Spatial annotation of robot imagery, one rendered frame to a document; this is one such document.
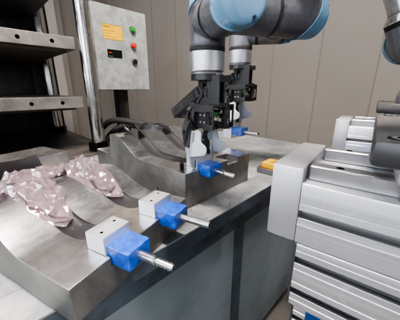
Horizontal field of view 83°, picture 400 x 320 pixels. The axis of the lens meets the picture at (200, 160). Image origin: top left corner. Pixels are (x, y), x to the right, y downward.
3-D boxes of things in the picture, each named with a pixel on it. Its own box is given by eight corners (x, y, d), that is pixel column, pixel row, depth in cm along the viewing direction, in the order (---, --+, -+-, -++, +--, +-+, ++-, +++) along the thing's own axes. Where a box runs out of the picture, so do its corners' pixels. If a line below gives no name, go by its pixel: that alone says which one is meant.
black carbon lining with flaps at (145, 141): (221, 159, 70) (221, 128, 67) (181, 172, 59) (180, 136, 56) (155, 141, 93) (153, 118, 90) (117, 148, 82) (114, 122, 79)
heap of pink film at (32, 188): (132, 191, 50) (129, 157, 48) (49, 235, 35) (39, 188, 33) (60, 172, 62) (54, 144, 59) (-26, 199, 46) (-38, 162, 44)
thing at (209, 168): (240, 184, 53) (242, 162, 51) (227, 190, 49) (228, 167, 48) (200, 171, 61) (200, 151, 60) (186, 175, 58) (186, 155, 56)
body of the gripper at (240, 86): (244, 103, 74) (246, 63, 70) (223, 102, 80) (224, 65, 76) (256, 102, 79) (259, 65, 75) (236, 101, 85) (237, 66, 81)
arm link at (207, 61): (181, 52, 48) (207, 56, 54) (182, 75, 50) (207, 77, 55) (207, 48, 43) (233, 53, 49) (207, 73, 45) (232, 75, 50)
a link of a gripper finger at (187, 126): (183, 147, 51) (190, 107, 50) (179, 146, 52) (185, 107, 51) (198, 148, 54) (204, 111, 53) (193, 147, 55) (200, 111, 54)
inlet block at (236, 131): (261, 140, 79) (262, 125, 78) (253, 143, 76) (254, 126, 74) (231, 135, 88) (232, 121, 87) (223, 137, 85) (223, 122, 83)
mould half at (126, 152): (247, 180, 72) (250, 138, 68) (185, 209, 54) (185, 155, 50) (155, 151, 105) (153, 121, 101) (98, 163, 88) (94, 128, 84)
